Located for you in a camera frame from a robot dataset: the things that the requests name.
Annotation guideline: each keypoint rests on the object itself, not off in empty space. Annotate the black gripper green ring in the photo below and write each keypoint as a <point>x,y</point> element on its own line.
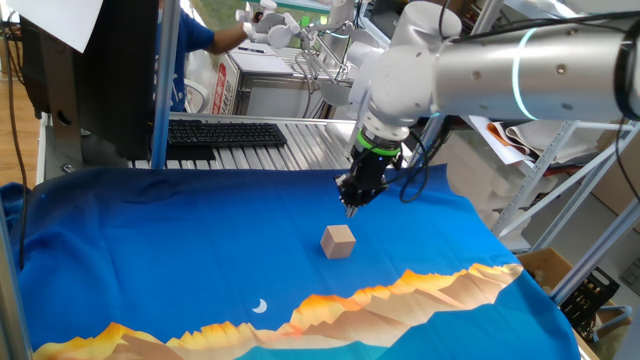
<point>372,170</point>

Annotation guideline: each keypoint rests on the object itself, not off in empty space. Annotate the small wooden cube block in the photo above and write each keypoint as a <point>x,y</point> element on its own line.
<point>337,242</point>

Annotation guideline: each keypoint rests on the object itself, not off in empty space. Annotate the white haptic hand device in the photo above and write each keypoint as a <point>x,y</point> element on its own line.
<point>277,30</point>

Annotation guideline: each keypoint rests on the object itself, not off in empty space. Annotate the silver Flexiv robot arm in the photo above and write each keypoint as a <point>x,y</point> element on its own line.
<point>500,75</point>

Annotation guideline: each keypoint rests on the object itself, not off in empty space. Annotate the white second robot arm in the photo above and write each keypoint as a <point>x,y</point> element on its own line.
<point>360,50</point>

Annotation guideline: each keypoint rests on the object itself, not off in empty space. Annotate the bare person forearm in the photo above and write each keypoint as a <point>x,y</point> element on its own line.
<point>227,40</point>

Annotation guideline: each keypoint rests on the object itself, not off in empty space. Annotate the person hand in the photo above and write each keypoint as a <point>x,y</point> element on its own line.
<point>255,25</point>

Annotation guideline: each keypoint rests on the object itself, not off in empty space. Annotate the white foam blocks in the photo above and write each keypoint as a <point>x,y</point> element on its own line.
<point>470,175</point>

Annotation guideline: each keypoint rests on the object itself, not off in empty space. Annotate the grey cabinet red label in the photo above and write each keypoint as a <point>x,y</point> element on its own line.
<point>270,95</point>

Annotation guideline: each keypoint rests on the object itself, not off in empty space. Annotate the black computer keyboard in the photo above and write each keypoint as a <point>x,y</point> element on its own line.
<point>225,134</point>

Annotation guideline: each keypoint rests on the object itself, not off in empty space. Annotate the white metal shelf rack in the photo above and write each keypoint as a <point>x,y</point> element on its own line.
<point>534,177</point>

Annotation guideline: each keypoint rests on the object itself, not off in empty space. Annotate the white round chair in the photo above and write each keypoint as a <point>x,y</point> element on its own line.
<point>197,97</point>

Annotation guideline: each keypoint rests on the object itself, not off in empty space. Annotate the loose paper sheets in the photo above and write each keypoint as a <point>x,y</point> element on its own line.
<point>550,142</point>

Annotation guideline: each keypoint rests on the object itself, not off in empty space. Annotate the open brown cardboard box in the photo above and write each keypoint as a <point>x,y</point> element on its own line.
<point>545,265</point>

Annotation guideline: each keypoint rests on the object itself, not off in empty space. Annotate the blue mountain print cloth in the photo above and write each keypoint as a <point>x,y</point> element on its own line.
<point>150,250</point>

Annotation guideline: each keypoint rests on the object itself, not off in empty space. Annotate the person in blue shirt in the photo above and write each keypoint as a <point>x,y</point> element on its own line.
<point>195,37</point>

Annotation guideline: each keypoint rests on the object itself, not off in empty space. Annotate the black plastic crate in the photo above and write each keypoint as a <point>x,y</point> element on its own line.
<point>590,295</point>

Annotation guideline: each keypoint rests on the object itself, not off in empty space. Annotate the black computer monitor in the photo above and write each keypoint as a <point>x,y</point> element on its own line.
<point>115,75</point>

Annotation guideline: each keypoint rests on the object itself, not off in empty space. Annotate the white paper sheet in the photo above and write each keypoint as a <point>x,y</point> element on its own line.
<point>60,20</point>

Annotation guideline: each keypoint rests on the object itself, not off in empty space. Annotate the blue vertical frame post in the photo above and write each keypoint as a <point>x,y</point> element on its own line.
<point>165,75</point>

